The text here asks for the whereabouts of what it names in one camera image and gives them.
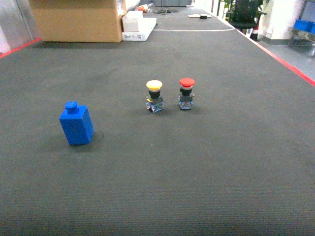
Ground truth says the small white box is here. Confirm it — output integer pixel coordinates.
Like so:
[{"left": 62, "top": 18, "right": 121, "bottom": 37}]
[{"left": 122, "top": 10, "right": 143, "bottom": 32}]

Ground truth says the white flat box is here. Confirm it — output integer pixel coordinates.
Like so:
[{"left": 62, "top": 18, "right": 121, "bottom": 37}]
[{"left": 122, "top": 18, "right": 157, "bottom": 41}]

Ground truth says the blue block part with knob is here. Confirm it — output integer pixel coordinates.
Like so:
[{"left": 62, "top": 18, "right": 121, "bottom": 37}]
[{"left": 59, "top": 101, "right": 94, "bottom": 145}]

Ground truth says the red mushroom push button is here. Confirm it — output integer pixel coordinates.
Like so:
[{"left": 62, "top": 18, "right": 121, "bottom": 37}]
[{"left": 178, "top": 78, "right": 195, "bottom": 110}]

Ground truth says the large brown cardboard box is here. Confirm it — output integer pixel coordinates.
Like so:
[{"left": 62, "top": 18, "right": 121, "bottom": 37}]
[{"left": 29, "top": 0, "right": 126, "bottom": 43}]

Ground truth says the yellow mushroom push button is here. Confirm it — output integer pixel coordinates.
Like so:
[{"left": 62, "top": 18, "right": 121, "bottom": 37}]
[{"left": 146, "top": 80, "right": 164, "bottom": 113}]

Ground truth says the black office chair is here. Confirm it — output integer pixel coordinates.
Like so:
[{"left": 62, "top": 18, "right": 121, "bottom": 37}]
[{"left": 226, "top": 0, "right": 266, "bottom": 30}]

